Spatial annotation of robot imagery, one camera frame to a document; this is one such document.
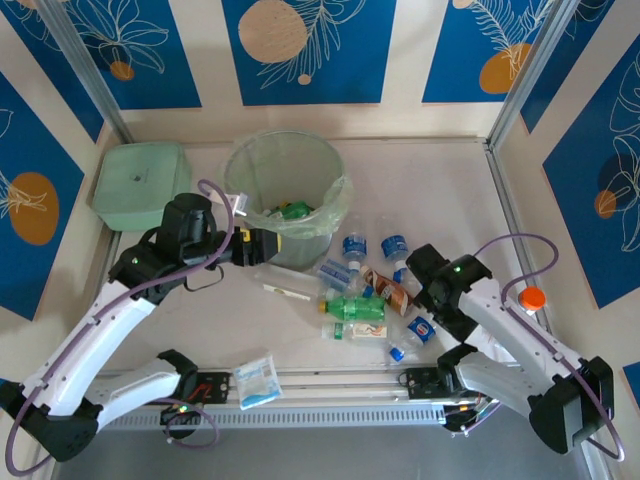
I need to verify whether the grey mesh waste bin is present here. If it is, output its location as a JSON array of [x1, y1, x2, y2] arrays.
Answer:
[[223, 130, 347, 274]]

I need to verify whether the grey slotted cable duct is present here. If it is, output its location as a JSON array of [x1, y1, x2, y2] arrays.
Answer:
[[99, 405, 536, 432]]

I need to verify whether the green soda bottle yellow cap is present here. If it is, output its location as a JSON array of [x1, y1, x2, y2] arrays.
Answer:
[[318, 294, 388, 321]]

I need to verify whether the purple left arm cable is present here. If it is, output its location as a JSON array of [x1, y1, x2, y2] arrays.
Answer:
[[7, 179, 237, 476]]

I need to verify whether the thin black cable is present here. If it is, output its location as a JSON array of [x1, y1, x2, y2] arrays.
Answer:
[[181, 263, 225, 293]]

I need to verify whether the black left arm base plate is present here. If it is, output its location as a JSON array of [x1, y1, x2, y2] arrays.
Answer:
[[179, 370, 232, 407]]

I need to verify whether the clear bottle dark blue label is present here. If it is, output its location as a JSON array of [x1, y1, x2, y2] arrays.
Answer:
[[379, 234, 412, 284], [341, 229, 370, 271]]

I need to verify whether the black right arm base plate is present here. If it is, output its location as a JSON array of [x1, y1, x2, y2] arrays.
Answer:
[[405, 367, 451, 401]]

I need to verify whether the black cable bracket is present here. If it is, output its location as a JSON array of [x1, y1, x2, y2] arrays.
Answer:
[[158, 400, 204, 441], [442, 399, 494, 436]]

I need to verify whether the aluminium side rail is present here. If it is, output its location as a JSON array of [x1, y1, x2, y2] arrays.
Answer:
[[483, 137, 557, 331]]

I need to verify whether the clear bottle white orange label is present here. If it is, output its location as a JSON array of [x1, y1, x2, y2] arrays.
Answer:
[[322, 322, 391, 344]]

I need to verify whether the clear Pepsi bottle blue label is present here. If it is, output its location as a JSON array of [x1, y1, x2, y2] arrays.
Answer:
[[388, 313, 439, 362]]

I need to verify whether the clear bottle light blue label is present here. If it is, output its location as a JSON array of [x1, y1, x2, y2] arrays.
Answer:
[[314, 257, 364, 297]]

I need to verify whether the grey metal panel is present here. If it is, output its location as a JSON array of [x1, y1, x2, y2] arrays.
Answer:
[[47, 402, 609, 480]]

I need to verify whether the orange cap bottle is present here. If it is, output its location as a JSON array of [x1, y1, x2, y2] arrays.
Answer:
[[517, 286, 548, 315]]

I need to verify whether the aluminium mounting rail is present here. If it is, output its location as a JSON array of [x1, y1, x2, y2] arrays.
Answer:
[[89, 363, 585, 416]]

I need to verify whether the black left cable bracket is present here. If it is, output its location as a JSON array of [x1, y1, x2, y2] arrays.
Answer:
[[158, 400, 204, 441]]

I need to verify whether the aluminium frame post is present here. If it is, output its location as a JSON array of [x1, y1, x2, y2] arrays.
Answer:
[[35, 0, 135, 145], [485, 0, 585, 152]]

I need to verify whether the small green plastic bottle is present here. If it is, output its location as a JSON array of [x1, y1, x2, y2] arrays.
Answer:
[[281, 200, 315, 220]]

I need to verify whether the clear plastic tube paper strip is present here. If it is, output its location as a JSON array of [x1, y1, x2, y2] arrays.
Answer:
[[253, 268, 321, 304]]

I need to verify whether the brown chocolate drink bottle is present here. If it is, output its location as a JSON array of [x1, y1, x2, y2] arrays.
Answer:
[[360, 264, 417, 317]]

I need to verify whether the white mesh waste basket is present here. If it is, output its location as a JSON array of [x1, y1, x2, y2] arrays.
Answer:
[[223, 130, 355, 239]]

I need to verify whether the pale green lidded box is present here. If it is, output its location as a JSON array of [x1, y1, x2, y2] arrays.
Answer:
[[91, 141, 192, 233]]

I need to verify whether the white blue wipe packet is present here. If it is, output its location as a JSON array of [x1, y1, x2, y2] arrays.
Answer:
[[232, 354, 283, 412]]

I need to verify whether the black right cable bracket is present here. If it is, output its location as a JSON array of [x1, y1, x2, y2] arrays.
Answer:
[[442, 399, 494, 436]]

